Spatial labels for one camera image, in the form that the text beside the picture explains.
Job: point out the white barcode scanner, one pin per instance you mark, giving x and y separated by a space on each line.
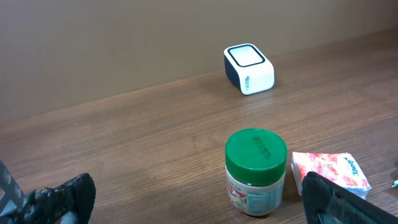
248 69

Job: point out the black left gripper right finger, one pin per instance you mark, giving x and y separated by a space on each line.
326 202

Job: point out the teal wet wipes pack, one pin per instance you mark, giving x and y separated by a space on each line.
395 184

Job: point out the orange tissue pack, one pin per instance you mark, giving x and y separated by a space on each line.
342 169

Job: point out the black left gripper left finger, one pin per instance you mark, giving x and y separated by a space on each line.
71 202

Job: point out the green lid peanut butter jar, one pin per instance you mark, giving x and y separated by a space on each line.
255 163

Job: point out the grey plastic shopping basket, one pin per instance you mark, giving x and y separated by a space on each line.
11 194

